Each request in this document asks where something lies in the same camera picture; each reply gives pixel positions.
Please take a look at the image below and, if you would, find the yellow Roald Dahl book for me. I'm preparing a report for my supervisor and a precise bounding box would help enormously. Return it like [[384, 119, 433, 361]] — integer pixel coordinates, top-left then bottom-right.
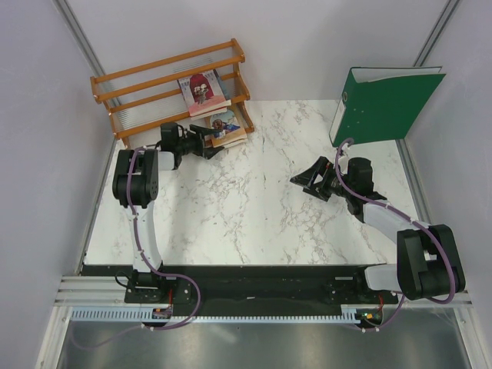
[[211, 135, 247, 148]]

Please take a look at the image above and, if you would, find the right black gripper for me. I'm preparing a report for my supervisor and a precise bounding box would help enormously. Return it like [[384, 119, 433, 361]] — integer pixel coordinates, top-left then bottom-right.
[[290, 156, 354, 202]]

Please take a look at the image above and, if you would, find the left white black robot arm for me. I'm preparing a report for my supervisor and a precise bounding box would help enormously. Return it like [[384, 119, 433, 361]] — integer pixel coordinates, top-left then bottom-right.
[[112, 122, 223, 273]]

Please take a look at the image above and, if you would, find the red Treehouse book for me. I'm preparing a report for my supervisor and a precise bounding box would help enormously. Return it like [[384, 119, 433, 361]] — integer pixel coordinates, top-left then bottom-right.
[[190, 111, 214, 121]]

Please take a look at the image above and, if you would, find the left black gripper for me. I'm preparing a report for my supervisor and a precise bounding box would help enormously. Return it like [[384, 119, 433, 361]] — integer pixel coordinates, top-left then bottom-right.
[[176, 125, 224, 160]]

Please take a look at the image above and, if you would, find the blue Nineteen Eighty-Four book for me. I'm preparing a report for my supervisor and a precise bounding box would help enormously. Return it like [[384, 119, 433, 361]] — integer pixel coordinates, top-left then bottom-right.
[[177, 68, 234, 108]]

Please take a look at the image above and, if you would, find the green lever arch binder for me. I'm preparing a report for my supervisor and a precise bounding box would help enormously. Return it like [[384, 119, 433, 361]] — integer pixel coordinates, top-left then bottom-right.
[[329, 67, 446, 147]]

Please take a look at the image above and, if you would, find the wooden two-tier book rack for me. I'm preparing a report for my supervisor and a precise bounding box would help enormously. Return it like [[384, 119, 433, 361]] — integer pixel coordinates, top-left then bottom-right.
[[91, 38, 254, 147]]

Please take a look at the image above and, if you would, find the brown cover book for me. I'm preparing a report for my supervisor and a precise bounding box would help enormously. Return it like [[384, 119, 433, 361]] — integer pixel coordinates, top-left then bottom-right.
[[205, 106, 247, 139]]

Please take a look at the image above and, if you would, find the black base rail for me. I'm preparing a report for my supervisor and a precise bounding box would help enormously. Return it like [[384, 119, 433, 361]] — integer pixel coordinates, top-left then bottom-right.
[[81, 265, 398, 316]]

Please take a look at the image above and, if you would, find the white slotted cable duct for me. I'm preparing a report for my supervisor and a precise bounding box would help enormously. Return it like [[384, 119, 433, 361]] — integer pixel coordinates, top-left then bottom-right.
[[70, 305, 362, 324]]

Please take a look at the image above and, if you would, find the purple castle cover book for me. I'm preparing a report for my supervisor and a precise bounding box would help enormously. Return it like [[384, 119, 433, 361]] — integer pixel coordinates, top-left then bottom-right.
[[177, 70, 231, 118]]

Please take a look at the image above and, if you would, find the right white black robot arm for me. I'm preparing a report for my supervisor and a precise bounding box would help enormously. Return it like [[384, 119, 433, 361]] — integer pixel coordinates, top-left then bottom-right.
[[290, 157, 466, 303]]

